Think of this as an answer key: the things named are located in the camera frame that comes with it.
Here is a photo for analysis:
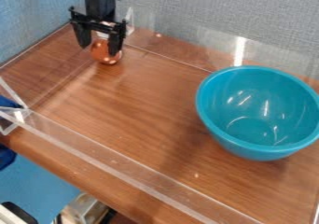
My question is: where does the clear acrylic front barrier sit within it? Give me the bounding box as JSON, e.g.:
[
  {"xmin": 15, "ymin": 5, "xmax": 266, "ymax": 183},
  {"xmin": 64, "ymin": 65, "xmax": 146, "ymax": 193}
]
[{"xmin": 0, "ymin": 109, "xmax": 263, "ymax": 224}]

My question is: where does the clear acrylic barrier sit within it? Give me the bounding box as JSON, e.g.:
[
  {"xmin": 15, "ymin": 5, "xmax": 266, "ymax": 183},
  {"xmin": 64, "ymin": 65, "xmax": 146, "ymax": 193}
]
[
  {"xmin": 0, "ymin": 109, "xmax": 263, "ymax": 224},
  {"xmin": 126, "ymin": 14, "xmax": 319, "ymax": 82}
]

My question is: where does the clear acrylic back barrier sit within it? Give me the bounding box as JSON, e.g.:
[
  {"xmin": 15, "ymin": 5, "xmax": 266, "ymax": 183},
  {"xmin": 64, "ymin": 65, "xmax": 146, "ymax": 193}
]
[{"xmin": 126, "ymin": 14, "xmax": 319, "ymax": 82}]

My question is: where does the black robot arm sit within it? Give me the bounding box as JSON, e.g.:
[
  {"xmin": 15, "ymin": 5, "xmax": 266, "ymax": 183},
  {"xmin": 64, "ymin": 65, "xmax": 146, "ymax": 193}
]
[{"xmin": 68, "ymin": 0, "xmax": 127, "ymax": 56}]

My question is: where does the black and white object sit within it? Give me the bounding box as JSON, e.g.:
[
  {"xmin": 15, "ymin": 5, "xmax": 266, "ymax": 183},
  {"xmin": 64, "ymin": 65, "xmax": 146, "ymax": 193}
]
[{"xmin": 0, "ymin": 202, "xmax": 39, "ymax": 224}]

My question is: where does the brown toy mushroom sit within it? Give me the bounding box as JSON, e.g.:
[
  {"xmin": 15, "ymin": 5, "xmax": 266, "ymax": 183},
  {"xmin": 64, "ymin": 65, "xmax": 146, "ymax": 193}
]
[{"xmin": 90, "ymin": 32, "xmax": 122, "ymax": 65}]

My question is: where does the clear acrylic corner bracket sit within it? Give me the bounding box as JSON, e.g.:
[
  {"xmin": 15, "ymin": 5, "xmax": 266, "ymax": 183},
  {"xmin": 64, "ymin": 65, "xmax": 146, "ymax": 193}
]
[
  {"xmin": 124, "ymin": 7, "xmax": 135, "ymax": 36},
  {"xmin": 0, "ymin": 77, "xmax": 30, "ymax": 135}
]

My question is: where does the blue plastic bowl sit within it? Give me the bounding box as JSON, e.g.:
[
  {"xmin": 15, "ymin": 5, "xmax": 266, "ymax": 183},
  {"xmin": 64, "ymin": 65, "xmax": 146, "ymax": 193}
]
[{"xmin": 196, "ymin": 65, "xmax": 319, "ymax": 161}]

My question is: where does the grey metal frame below table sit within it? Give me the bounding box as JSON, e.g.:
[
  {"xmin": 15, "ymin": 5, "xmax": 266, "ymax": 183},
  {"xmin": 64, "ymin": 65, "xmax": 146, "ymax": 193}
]
[{"xmin": 52, "ymin": 193, "xmax": 110, "ymax": 224}]

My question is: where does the clear acrylic corner bracket front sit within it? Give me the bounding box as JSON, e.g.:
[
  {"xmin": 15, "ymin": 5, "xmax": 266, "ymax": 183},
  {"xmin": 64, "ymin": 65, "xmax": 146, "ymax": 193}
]
[{"xmin": 0, "ymin": 77, "xmax": 30, "ymax": 135}]

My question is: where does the blue cloth object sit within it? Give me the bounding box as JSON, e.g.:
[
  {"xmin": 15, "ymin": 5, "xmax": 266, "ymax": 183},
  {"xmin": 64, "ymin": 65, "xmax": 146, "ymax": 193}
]
[{"xmin": 0, "ymin": 95, "xmax": 23, "ymax": 172}]

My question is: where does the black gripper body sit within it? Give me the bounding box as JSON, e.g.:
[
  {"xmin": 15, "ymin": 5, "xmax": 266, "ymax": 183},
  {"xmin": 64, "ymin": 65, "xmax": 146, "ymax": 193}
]
[{"xmin": 68, "ymin": 7, "xmax": 127, "ymax": 35}]

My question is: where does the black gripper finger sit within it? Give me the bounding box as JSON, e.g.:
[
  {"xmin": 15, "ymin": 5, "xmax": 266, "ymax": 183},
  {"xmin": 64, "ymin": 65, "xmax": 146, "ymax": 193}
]
[
  {"xmin": 108, "ymin": 30, "xmax": 126, "ymax": 56},
  {"xmin": 71, "ymin": 21, "xmax": 92, "ymax": 49}
]

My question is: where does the clear acrylic corner bracket back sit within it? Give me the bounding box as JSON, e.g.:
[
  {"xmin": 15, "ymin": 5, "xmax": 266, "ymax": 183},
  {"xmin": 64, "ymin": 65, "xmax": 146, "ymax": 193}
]
[{"xmin": 124, "ymin": 7, "xmax": 135, "ymax": 36}]

